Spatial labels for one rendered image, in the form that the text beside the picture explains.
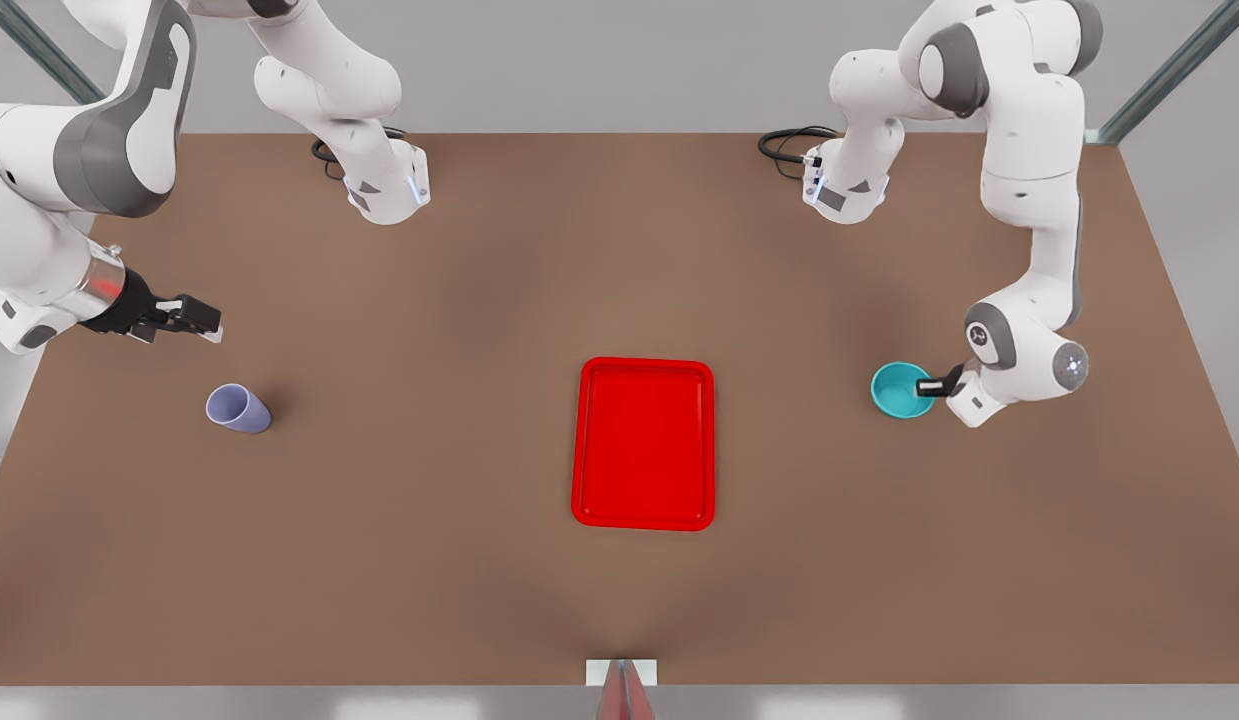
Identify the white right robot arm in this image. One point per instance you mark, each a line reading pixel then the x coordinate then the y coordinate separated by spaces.
pixel 129 130

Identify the silver frame post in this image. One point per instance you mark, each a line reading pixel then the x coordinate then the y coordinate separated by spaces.
pixel 1179 65
pixel 39 45
pixel 622 690

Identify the red rectangular tray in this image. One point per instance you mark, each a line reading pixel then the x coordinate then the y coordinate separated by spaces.
pixel 644 445

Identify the teal bowl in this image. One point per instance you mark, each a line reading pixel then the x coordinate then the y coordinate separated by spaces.
pixel 894 395

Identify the lavender cup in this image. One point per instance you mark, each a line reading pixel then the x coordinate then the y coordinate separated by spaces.
pixel 241 410

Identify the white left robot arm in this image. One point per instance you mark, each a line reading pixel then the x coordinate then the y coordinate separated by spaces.
pixel 1029 140

